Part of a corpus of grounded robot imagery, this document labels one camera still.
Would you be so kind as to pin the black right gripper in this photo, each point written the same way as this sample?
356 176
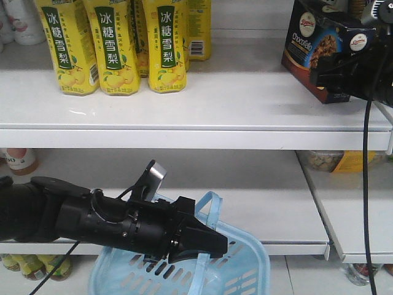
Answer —
366 75

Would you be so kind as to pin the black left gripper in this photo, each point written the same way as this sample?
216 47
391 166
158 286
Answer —
160 229

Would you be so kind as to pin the dark blue cookie box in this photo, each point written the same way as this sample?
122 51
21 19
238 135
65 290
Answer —
318 29

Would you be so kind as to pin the light blue plastic basket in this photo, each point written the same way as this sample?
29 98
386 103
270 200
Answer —
244 269

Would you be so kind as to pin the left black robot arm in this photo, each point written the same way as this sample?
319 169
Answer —
45 209

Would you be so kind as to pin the clear snack jar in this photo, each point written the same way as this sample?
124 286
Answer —
321 160

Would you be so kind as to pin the white store shelving unit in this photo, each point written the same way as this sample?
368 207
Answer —
234 129

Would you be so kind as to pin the yellow pear drink bottle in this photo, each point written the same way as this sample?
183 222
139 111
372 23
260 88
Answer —
165 32
68 34
199 29
114 46

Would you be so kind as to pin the peach drink bottle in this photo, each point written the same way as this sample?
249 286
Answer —
21 161

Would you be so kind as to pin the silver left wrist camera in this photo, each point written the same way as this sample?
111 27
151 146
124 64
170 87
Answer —
149 182

